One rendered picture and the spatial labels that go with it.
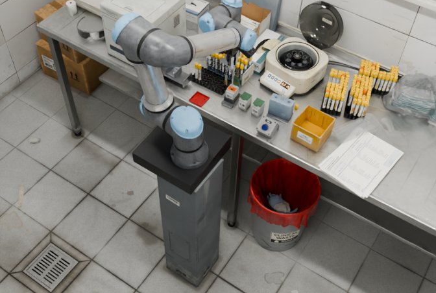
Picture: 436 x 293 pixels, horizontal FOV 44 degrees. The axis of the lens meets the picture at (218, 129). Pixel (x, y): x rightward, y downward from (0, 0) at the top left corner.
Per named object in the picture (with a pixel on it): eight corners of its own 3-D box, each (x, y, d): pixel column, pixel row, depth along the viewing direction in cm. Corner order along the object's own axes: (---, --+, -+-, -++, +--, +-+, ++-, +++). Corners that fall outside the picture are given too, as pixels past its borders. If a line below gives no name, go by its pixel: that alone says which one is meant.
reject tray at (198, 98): (188, 100, 244) (188, 99, 243) (197, 92, 247) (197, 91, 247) (200, 107, 241) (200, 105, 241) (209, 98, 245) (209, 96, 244)
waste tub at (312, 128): (289, 138, 231) (291, 123, 223) (304, 119, 238) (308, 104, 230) (316, 153, 226) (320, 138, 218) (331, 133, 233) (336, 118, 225)
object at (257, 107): (250, 114, 239) (251, 104, 234) (255, 107, 242) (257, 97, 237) (258, 118, 238) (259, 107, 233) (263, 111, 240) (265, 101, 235)
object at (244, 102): (237, 107, 242) (239, 97, 236) (243, 101, 244) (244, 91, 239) (245, 111, 240) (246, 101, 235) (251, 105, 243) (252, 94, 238)
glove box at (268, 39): (240, 66, 259) (241, 51, 252) (265, 39, 272) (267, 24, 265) (262, 76, 255) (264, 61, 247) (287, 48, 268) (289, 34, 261)
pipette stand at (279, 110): (266, 116, 239) (268, 100, 231) (272, 106, 243) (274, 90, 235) (287, 124, 236) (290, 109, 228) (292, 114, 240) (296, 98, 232)
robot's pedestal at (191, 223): (197, 288, 279) (196, 192, 212) (166, 267, 285) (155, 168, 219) (218, 258, 290) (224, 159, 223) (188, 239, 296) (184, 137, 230)
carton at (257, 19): (196, 46, 267) (196, 22, 256) (228, 17, 283) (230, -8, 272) (239, 67, 259) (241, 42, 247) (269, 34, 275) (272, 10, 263)
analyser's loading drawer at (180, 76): (148, 69, 253) (146, 61, 249) (156, 61, 257) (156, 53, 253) (183, 87, 246) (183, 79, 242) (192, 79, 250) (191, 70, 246)
